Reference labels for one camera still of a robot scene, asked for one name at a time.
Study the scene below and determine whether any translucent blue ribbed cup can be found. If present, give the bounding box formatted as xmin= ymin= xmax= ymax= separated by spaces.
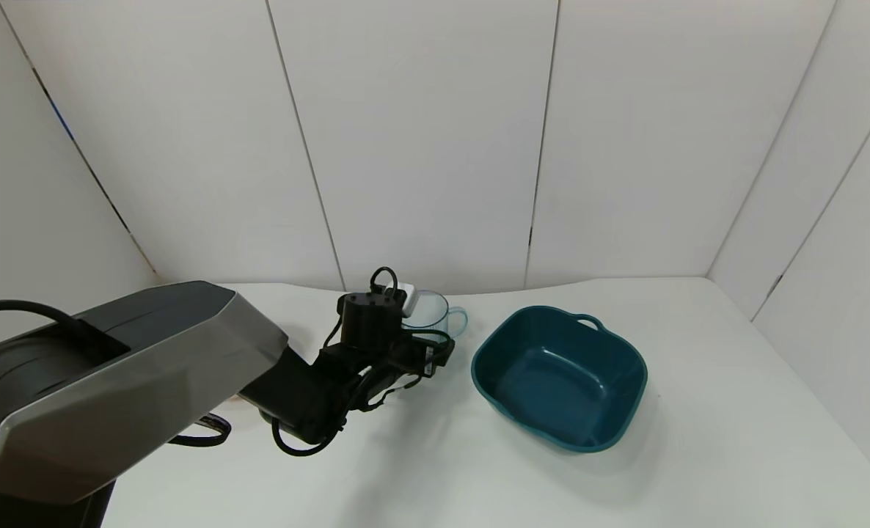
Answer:
xmin=402 ymin=290 xmax=469 ymax=354

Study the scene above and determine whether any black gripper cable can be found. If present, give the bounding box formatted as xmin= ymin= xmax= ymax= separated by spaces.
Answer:
xmin=271 ymin=367 xmax=436 ymax=457

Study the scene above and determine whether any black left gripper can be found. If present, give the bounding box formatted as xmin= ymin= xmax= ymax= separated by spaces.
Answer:
xmin=389 ymin=331 xmax=456 ymax=378

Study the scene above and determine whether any dark teal plastic basin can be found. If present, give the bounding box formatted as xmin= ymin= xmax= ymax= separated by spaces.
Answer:
xmin=471 ymin=306 xmax=648 ymax=453

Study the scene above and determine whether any black camera cable loop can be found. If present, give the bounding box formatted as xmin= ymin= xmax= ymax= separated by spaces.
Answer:
xmin=370 ymin=267 xmax=401 ymax=298

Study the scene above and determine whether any black arm strap loop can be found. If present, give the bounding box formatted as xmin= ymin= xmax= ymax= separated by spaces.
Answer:
xmin=167 ymin=414 xmax=230 ymax=448

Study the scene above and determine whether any thick black arm hose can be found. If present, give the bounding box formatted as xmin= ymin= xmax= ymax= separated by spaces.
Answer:
xmin=0 ymin=299 xmax=76 ymax=345

